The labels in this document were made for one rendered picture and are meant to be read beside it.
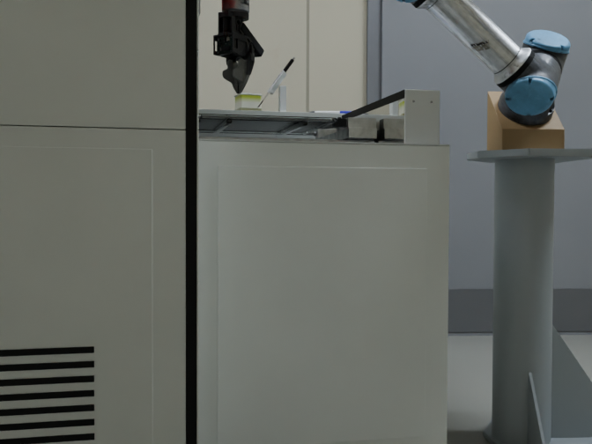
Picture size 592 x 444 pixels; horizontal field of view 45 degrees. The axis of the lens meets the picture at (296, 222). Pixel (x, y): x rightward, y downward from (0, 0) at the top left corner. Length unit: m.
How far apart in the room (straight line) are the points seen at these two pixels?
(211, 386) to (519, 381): 0.87
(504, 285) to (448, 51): 1.95
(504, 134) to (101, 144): 1.10
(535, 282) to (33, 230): 1.30
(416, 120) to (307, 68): 1.93
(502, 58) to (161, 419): 1.15
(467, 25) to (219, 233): 0.77
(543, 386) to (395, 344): 0.52
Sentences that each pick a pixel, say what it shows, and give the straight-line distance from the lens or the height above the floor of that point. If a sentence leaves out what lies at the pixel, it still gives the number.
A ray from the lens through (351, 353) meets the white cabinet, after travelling 1.74.
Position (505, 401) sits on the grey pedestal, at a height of 0.13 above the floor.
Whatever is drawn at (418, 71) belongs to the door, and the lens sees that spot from 3.75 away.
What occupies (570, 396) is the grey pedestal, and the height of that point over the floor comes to 0.13.
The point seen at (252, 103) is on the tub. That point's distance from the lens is 2.38.
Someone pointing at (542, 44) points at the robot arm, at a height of 1.08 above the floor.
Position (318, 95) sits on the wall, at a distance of 3.70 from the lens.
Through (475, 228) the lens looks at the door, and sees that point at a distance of 3.78.
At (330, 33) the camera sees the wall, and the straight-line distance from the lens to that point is 3.77.
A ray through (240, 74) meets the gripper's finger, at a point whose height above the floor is 1.02.
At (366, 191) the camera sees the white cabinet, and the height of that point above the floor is 0.70.
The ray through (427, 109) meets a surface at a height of 0.91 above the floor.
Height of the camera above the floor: 0.68
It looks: 2 degrees down
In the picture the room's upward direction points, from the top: straight up
